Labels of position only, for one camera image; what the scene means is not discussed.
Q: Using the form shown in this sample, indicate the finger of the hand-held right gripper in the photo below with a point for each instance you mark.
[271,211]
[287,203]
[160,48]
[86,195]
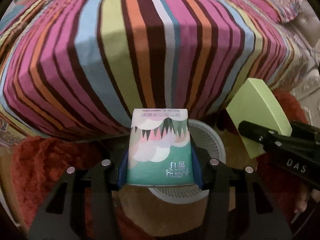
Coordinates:
[306,132]
[255,135]

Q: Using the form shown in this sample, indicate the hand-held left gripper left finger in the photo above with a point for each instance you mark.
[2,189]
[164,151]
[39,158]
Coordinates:
[122,171]

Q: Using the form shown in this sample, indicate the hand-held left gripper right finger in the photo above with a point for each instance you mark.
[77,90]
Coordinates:
[198,177]

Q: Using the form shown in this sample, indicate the large light green box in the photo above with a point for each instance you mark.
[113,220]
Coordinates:
[257,105]

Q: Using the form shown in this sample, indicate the white plastic mesh basket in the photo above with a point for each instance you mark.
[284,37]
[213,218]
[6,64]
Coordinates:
[211,140]

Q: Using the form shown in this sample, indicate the teal patterned tissue packet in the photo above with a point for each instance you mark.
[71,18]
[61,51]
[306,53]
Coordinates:
[160,155]

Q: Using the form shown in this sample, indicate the person's right hand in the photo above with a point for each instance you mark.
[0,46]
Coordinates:
[302,201]

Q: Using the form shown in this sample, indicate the cream carved nightstand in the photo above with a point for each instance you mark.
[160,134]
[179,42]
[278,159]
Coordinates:
[308,82]

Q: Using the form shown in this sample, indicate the red shaggy rug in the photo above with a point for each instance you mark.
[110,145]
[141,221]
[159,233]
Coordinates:
[37,170]

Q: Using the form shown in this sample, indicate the cream tufted headboard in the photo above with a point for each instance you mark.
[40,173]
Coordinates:
[308,30]

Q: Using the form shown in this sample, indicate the striped colourful bed sheet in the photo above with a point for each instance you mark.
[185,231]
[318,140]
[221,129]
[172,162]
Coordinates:
[112,55]

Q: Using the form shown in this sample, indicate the floral pillow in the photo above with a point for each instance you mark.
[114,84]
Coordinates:
[272,2]

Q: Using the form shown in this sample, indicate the colourful folded quilt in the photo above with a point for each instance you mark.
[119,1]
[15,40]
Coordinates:
[27,15]

